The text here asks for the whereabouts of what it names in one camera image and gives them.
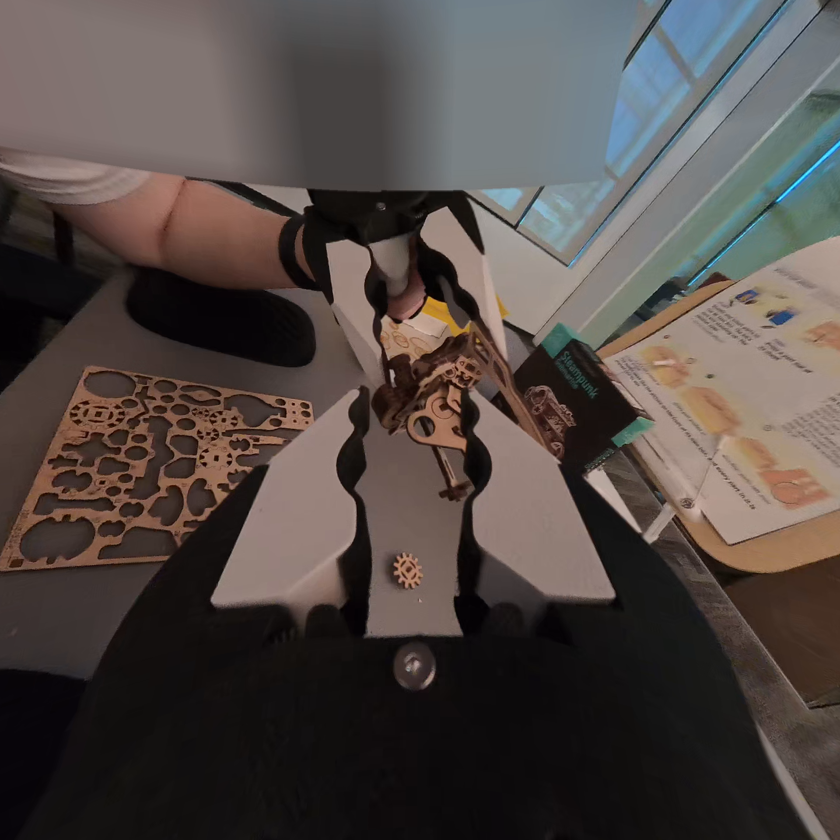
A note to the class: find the partly built wooden model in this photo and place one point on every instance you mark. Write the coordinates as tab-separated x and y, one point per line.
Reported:
433	394

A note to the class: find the large paned window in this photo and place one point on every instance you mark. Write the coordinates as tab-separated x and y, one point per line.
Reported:
689	39

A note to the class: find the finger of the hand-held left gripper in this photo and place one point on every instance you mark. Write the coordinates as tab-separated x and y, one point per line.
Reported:
348	289
459	249

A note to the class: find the black model kit box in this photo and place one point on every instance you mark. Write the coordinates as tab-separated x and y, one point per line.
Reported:
577	407

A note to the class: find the black wristband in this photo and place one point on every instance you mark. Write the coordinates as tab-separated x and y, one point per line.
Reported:
295	253

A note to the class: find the person's white shirt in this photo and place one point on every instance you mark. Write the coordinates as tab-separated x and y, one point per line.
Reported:
65	177

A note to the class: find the person's left forearm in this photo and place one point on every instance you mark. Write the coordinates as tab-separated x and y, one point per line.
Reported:
197	229

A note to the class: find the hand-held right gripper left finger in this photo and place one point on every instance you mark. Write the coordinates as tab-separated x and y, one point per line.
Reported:
295	525

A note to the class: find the printed task instruction sheet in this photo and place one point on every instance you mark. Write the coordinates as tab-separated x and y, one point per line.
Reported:
754	407

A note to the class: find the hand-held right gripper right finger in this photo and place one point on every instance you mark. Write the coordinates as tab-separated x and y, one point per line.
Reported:
538	525

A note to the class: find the person's left hand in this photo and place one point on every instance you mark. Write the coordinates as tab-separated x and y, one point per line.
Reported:
407	305

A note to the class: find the wooden gear with axle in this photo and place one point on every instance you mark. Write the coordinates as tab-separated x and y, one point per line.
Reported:
400	569

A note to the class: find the white cardboard box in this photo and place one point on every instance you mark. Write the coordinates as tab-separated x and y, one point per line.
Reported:
426	328

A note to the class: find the laser-cut plywood parts sheet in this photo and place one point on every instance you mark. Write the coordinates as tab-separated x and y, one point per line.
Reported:
16	558

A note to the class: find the yellow plastic bin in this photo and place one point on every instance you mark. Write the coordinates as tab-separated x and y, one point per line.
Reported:
433	308

